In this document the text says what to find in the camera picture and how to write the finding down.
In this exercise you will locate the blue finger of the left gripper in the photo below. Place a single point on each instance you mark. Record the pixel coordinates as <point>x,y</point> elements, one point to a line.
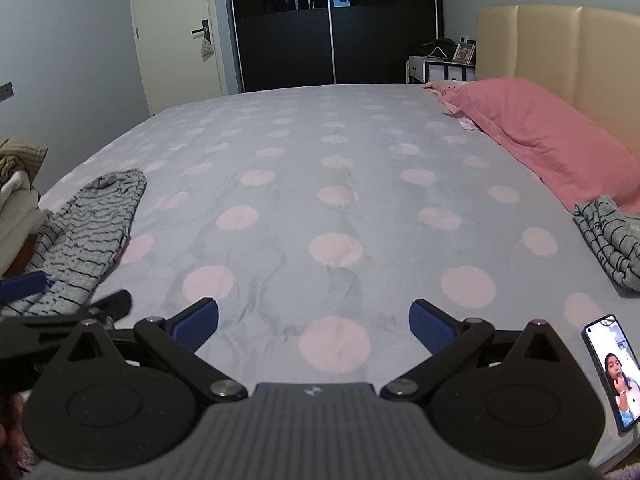
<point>29,284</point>

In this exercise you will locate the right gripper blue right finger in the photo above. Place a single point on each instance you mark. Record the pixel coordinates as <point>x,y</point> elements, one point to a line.
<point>452,344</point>

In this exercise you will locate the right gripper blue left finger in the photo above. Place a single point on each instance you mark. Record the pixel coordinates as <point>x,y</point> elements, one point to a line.
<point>172,343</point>

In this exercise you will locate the grey striped pyjama pants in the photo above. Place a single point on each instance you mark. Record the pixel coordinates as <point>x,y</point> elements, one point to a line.
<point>81,243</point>

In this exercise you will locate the rust brown folded garment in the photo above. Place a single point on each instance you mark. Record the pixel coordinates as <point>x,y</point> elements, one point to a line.
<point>18,265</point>

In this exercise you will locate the white folded garment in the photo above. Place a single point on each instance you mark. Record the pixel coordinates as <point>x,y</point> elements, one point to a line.
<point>20,218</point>

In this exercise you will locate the smartphone with video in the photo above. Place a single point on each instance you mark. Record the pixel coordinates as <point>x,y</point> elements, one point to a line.
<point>617,367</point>

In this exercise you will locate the polka dot bed sheet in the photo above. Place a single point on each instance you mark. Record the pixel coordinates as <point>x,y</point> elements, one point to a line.
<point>315,216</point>

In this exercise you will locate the grey striped pyjama top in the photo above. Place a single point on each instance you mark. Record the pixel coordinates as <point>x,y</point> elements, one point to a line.
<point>613,238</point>

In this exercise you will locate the patterned pink pillow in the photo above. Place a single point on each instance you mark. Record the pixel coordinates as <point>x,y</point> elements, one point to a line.
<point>441,89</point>

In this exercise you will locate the white bedside table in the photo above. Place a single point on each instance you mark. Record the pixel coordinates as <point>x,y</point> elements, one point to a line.
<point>423,69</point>

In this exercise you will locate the beige padded headboard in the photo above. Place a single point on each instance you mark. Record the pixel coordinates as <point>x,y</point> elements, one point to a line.
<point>587,57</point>

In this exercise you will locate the cream room door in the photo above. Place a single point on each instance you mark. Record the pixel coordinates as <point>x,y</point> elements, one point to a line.
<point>176,42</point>

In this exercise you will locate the black sliding wardrobe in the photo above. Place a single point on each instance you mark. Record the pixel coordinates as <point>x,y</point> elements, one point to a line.
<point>299,43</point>

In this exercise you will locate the grey wall switch plate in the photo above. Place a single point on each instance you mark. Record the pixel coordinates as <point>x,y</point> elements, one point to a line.
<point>6,91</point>

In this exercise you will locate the picture frame on nightstand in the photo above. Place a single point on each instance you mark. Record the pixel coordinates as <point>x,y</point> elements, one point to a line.
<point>465,53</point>

